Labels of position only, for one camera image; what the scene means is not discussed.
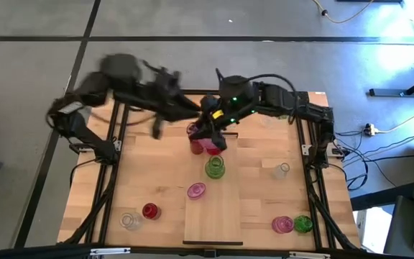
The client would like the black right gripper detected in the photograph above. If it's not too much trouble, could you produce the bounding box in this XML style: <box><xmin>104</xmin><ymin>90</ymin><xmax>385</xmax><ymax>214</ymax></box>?
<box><xmin>198</xmin><ymin>94</ymin><xmax>235</xmax><ymax>151</ymax></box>

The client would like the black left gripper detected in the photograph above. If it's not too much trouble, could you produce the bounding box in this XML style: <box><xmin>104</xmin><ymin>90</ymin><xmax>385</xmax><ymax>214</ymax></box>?
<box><xmin>152</xmin><ymin>81</ymin><xmax>203</xmax><ymax>122</ymax></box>

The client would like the red bulbous glass vase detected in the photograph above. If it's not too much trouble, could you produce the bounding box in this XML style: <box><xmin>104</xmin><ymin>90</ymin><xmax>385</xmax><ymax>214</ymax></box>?
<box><xmin>202</xmin><ymin>137</ymin><xmax>226</xmax><ymax>157</ymax></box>

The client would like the dark red glass vase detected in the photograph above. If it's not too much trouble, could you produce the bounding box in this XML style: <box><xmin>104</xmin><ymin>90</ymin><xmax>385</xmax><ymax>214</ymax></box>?
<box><xmin>189</xmin><ymin>137</ymin><xmax>205</xmax><ymax>155</ymax></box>

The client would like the green embossed glass vase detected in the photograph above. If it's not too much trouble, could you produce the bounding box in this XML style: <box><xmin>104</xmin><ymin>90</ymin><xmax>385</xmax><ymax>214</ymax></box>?
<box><xmin>204</xmin><ymin>155</ymin><xmax>226</xmax><ymax>180</ymax></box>

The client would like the pink squat ribbed glass vase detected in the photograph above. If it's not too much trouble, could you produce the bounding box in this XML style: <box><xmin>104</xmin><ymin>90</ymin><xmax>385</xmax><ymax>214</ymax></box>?
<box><xmin>186</xmin><ymin>181</ymin><xmax>207</xmax><ymax>201</ymax></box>

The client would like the clear twisted glass vase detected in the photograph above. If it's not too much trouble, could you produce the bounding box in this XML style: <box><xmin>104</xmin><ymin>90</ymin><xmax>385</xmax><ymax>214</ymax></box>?
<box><xmin>272</xmin><ymin>162</ymin><xmax>291</xmax><ymax>180</ymax></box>

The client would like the red ribbed glass bottle vase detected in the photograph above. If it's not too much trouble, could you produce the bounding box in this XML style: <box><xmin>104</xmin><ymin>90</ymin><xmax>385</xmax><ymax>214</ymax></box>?
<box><xmin>141</xmin><ymin>202</ymin><xmax>162</xmax><ymax>221</ymax></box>

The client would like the pink ringed glass vase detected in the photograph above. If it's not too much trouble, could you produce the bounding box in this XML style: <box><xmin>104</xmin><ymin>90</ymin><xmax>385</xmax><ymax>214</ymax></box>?
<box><xmin>271</xmin><ymin>215</ymin><xmax>295</xmax><ymax>235</ymax></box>

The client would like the clear embossed glass vase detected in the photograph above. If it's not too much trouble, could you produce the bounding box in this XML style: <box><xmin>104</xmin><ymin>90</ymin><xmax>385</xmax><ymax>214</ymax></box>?
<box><xmin>119</xmin><ymin>212</ymin><xmax>143</xmax><ymax>232</ymax></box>

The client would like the green round glass vase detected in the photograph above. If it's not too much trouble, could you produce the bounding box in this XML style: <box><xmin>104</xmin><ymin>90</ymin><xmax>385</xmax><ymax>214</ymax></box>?
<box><xmin>293</xmin><ymin>214</ymin><xmax>314</xmax><ymax>234</ymax></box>

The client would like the light wooden board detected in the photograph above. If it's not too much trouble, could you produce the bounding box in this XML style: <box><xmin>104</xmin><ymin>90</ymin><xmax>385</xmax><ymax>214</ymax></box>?
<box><xmin>182</xmin><ymin>131</ymin><xmax>244</xmax><ymax>247</ymax></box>

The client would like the grey desk leg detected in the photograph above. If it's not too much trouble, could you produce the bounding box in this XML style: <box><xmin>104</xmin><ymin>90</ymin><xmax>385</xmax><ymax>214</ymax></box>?
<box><xmin>368</xmin><ymin>70</ymin><xmax>414</xmax><ymax>98</ymax></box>

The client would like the black aluminium rig frame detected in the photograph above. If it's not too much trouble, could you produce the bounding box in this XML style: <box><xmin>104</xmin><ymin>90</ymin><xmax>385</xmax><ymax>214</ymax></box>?
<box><xmin>0</xmin><ymin>88</ymin><xmax>414</xmax><ymax>259</ymax></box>

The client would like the silver rig corner bracket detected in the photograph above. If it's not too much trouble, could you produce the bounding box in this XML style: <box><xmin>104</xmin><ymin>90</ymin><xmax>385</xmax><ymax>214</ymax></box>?
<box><xmin>90</xmin><ymin>247</ymin><xmax>132</xmax><ymax>256</ymax></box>
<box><xmin>288</xmin><ymin>251</ymin><xmax>332</xmax><ymax>259</ymax></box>

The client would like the beige floor cable with plug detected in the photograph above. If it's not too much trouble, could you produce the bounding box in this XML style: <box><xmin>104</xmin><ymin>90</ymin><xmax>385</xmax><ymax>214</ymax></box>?
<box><xmin>313</xmin><ymin>0</ymin><xmax>375</xmax><ymax>24</ymax></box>

